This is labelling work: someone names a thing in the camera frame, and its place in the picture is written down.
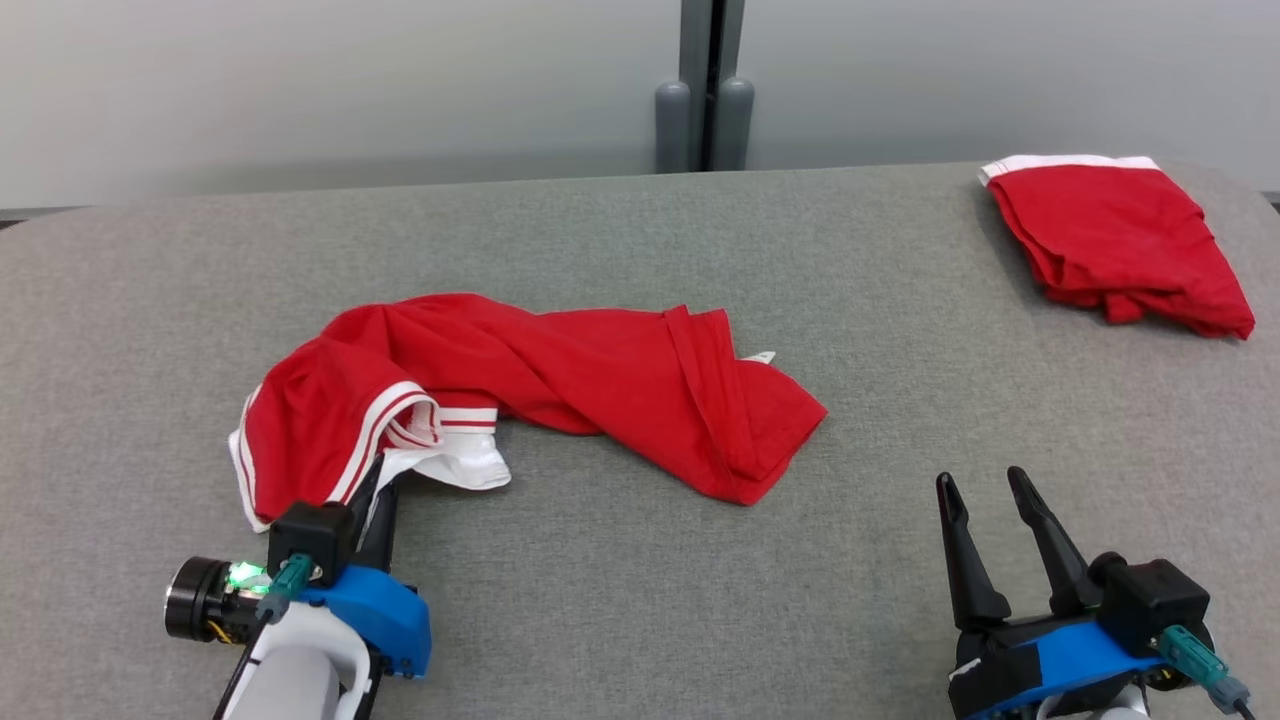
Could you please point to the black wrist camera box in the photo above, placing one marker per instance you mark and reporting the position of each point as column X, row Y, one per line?
column 1155, row 600
column 310, row 540

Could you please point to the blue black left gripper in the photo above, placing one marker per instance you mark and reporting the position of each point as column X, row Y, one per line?
column 385, row 615

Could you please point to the grey partition post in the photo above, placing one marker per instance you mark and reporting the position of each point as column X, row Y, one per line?
column 695, row 60

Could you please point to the grey cylindrical post foot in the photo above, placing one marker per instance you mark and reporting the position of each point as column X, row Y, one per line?
column 673, row 130
column 734, row 125

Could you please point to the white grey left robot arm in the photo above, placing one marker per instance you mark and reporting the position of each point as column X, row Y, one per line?
column 300, row 670

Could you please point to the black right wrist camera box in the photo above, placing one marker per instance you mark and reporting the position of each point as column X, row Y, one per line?
column 1155, row 600

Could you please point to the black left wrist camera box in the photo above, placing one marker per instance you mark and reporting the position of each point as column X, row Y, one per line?
column 310, row 540

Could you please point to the red shorts with white stripe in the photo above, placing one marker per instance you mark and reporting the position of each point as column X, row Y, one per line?
column 1120, row 240

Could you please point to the red basketball jersey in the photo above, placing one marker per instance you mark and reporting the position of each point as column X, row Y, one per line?
column 600, row 390

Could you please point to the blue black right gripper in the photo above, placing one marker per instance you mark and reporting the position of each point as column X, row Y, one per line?
column 1050, row 660

